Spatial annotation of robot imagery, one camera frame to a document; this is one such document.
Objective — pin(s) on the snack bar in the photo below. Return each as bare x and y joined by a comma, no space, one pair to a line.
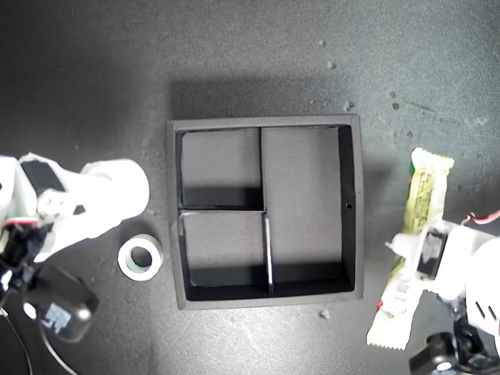
426,187

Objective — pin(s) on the small white tape roll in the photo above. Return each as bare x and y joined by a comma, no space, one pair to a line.
124,258

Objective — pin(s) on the black tray with wells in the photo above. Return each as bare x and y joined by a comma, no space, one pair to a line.
301,195

